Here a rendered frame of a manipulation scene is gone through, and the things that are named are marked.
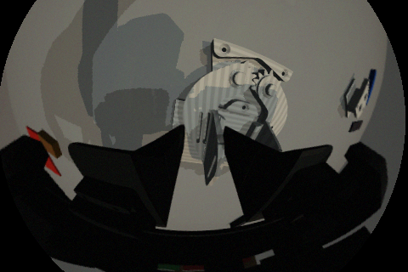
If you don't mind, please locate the red flat rectangular plate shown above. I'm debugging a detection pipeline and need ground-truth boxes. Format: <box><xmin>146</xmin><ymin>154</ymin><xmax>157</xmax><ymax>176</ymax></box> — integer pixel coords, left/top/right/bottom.
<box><xmin>26</xmin><ymin>126</ymin><xmax>62</xmax><ymax>177</ymax></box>

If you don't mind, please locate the brown rectangular block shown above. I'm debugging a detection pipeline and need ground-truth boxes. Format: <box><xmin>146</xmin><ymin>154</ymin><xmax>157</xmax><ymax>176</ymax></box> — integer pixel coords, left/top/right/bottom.
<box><xmin>37</xmin><ymin>130</ymin><xmax>61</xmax><ymax>159</ymax></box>

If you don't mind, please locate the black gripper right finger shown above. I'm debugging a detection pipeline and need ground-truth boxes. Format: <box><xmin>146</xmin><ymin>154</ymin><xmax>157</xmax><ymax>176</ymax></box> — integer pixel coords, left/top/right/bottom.
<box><xmin>222</xmin><ymin>126</ymin><xmax>333</xmax><ymax>224</ymax></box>

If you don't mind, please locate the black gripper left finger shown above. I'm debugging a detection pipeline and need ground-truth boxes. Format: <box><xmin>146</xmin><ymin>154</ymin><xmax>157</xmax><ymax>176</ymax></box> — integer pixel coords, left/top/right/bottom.
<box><xmin>68</xmin><ymin>125</ymin><xmax>184</xmax><ymax>228</ymax></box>

